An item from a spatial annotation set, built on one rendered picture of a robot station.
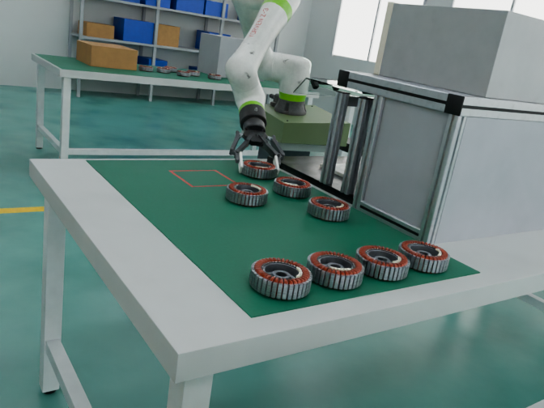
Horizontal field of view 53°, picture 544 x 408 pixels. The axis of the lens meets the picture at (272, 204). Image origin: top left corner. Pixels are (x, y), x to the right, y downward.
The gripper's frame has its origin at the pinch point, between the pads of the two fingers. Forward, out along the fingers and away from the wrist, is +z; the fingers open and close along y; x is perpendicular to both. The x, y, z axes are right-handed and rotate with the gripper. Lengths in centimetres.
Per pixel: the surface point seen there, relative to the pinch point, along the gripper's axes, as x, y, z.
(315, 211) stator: 18.4, -7.7, 32.8
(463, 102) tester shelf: 54, -33, 28
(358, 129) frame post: 26.6, -22.1, 7.8
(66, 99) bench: -135, 85, -184
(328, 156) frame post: 12.4, -18.4, 4.8
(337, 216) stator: 19.9, -12.7, 35.1
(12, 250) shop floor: -117, 92, -45
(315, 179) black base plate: 2.6, -17.3, 5.3
